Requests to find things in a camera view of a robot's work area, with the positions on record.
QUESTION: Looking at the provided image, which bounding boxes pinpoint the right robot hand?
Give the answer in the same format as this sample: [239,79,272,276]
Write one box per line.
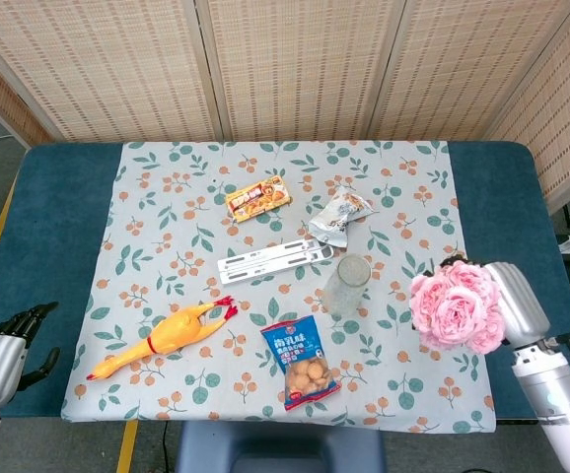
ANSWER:
[484,261,552,346]

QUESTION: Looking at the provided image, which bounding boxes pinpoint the pink flower bouquet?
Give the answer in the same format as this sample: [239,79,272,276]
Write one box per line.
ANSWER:
[407,254,508,355]

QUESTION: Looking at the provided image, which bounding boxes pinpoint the clear glass cup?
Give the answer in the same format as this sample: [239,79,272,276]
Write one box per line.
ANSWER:
[321,252,373,318]

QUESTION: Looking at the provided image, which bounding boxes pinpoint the yellow rubber chicken toy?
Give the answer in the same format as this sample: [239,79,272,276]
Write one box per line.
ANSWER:
[85,295,239,381]

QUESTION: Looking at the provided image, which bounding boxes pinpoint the silver snack packet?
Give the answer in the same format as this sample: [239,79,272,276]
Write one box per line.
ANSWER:
[308,184,381,248]

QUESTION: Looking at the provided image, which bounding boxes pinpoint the blue biscuit snack bag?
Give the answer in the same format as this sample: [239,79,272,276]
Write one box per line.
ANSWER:
[258,313,343,413]

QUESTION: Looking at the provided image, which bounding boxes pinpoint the floral tablecloth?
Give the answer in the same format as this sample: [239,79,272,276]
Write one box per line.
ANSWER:
[60,140,497,436]

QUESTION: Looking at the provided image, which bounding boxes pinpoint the silver folding stand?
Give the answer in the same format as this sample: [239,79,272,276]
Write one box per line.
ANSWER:
[216,237,335,286]

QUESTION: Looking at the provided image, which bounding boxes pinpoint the curry box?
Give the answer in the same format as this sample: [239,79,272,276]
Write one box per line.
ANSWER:
[225,176,294,224]

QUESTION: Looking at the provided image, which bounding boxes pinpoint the woven folding screen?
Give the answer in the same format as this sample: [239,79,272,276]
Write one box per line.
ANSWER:
[0,0,570,214]

